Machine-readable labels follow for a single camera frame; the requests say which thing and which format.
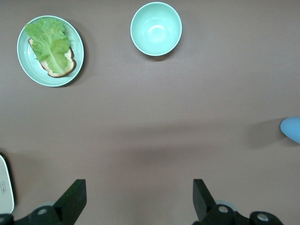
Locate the blue cup holding tissue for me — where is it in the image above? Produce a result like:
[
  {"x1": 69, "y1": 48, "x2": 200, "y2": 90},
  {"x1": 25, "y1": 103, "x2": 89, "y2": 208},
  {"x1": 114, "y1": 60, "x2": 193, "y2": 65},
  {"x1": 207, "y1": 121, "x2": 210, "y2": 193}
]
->
[{"x1": 280, "y1": 117, "x2": 300, "y2": 144}]

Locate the mint green bowl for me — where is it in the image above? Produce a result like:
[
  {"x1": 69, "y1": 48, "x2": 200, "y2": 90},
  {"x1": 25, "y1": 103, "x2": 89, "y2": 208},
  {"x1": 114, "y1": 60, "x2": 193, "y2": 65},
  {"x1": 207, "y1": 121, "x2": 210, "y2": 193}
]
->
[{"x1": 130, "y1": 1, "x2": 183, "y2": 56}]

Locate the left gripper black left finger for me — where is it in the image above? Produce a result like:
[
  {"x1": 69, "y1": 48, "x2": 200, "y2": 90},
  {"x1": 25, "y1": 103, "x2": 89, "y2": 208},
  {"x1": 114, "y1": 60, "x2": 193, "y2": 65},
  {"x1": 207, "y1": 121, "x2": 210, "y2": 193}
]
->
[{"x1": 0, "y1": 179, "x2": 87, "y2": 225}]

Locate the white kitchen scale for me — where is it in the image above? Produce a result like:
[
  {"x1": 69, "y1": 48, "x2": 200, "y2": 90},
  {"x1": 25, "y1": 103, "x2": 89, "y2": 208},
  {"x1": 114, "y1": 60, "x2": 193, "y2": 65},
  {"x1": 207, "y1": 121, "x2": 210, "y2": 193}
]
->
[{"x1": 0, "y1": 153, "x2": 15, "y2": 214}]

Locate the brown table cover sheet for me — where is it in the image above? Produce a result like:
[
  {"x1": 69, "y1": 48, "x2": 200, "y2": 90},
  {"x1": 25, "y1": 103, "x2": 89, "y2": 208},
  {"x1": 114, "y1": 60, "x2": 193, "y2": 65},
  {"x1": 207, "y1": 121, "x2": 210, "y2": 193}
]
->
[{"x1": 0, "y1": 0, "x2": 300, "y2": 225}]

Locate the mint green plate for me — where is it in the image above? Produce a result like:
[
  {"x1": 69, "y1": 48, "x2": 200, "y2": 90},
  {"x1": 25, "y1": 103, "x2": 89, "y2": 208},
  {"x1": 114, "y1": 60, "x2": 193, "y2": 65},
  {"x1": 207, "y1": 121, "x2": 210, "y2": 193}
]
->
[{"x1": 16, "y1": 15, "x2": 84, "y2": 87}]

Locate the green lettuce leaf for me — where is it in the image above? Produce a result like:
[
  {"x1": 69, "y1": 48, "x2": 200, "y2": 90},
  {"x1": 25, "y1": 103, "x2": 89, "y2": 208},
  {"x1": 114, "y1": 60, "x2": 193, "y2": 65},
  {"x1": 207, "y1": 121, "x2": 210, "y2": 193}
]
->
[{"x1": 24, "y1": 17, "x2": 72, "y2": 73}]

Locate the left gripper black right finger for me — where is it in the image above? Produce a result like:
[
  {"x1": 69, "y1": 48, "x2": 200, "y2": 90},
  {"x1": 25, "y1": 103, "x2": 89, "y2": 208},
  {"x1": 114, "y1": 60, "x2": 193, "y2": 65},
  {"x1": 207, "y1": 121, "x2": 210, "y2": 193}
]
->
[{"x1": 193, "y1": 179, "x2": 285, "y2": 225}]

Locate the toasted bread slice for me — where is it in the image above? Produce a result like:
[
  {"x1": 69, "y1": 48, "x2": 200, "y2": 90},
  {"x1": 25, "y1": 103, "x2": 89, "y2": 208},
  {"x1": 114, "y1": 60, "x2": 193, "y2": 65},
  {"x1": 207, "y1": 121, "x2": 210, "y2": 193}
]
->
[{"x1": 27, "y1": 38, "x2": 77, "y2": 78}]

